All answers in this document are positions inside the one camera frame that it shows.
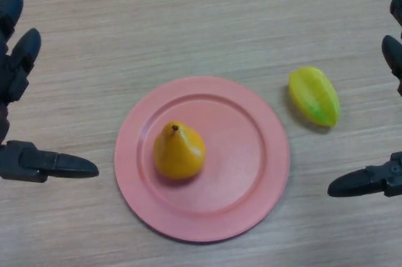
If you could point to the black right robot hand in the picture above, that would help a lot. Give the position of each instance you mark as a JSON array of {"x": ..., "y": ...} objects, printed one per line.
[{"x": 373, "y": 180}]

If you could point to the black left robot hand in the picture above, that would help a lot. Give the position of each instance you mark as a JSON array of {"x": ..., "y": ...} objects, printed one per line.
[{"x": 15, "y": 72}]

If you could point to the yellow orange pear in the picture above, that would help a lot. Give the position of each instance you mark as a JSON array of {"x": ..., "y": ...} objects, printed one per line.
[{"x": 179, "y": 154}]

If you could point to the pink round plate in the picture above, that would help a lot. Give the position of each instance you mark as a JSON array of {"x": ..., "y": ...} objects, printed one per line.
[{"x": 238, "y": 160}]

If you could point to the yellow green starfruit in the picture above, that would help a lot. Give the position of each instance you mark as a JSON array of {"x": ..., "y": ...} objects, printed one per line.
[{"x": 314, "y": 97}]

